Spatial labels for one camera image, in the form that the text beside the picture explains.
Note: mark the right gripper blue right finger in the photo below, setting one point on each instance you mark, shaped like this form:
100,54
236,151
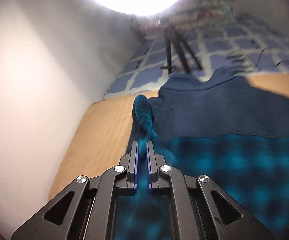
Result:
151,167

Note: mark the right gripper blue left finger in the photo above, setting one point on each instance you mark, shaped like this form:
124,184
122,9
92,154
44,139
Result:
132,168

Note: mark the teal plaid fleece jacket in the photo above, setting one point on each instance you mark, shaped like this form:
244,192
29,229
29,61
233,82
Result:
225,128

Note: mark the black light tripod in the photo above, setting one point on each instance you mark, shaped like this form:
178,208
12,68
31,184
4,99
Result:
173,37

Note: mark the blue checked bed sheet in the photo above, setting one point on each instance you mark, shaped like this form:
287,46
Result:
246,45

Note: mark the folded floral quilt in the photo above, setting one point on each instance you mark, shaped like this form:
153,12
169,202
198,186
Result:
190,14

